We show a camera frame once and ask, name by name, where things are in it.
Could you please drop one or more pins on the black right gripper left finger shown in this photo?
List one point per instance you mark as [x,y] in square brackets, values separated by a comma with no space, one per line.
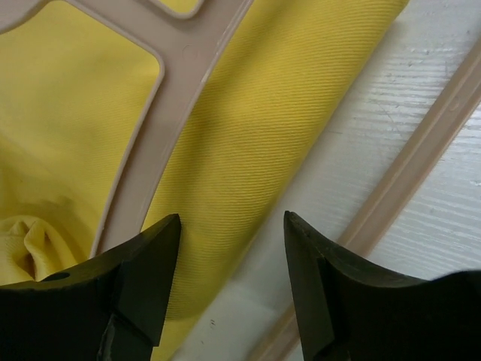
[110,307]

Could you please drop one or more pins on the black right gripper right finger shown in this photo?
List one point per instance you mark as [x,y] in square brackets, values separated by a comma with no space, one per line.
[348,308]

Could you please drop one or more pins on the yellow trousers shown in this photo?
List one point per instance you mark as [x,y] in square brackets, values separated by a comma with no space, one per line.
[72,91]

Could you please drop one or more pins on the beige plastic hanger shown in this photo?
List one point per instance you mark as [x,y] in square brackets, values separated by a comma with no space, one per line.
[187,39]

